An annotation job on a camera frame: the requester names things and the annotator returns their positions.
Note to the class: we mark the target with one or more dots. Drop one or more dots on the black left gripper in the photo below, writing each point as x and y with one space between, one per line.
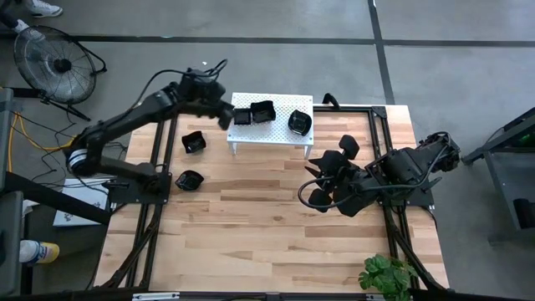
207 96

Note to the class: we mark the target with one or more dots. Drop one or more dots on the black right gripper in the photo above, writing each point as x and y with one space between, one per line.
355 192

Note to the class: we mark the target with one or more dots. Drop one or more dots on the small black square plate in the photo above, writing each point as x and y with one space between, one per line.
242 116

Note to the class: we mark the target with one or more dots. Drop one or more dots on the black wavy square bowl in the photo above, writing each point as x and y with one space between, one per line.
193 143
263 112

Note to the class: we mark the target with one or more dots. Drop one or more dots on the black rounded glossy dish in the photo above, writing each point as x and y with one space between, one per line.
299 123
189 181

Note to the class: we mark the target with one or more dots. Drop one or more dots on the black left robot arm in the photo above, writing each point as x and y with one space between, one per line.
125 121

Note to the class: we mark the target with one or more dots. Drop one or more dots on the white perforated metal shelf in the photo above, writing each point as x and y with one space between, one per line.
267 136

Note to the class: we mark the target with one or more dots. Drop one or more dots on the black hook clamp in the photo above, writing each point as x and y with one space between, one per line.
329 96

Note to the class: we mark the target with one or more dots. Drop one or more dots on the green leafy plant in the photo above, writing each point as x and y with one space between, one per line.
388 276

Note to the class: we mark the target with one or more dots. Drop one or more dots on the white printed box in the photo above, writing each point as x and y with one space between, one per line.
88 194

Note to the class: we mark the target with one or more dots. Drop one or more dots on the black floor fan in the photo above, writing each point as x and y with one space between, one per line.
56 64

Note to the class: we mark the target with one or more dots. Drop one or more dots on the black diagonal beam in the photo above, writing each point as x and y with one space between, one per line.
42 195

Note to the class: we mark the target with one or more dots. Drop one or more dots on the black metal stand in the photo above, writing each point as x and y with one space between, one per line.
524 213

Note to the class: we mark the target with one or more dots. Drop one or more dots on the person's white shoe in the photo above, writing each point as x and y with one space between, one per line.
23 26
44 8

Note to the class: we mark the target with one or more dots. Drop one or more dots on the grey equipment panel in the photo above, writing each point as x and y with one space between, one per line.
5 138

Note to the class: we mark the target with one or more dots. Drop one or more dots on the yellow and white canister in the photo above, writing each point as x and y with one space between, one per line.
39 252

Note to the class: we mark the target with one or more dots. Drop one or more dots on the person's leg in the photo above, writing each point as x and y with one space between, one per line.
7 18

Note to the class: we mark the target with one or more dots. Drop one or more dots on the grey cabinet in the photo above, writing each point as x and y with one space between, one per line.
10 234

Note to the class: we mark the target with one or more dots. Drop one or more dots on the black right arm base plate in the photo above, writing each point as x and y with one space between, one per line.
424 198

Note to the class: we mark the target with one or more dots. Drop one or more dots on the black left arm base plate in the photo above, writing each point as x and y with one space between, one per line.
125 197

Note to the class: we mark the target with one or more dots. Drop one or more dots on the silver metal bracket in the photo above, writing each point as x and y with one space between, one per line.
154 296

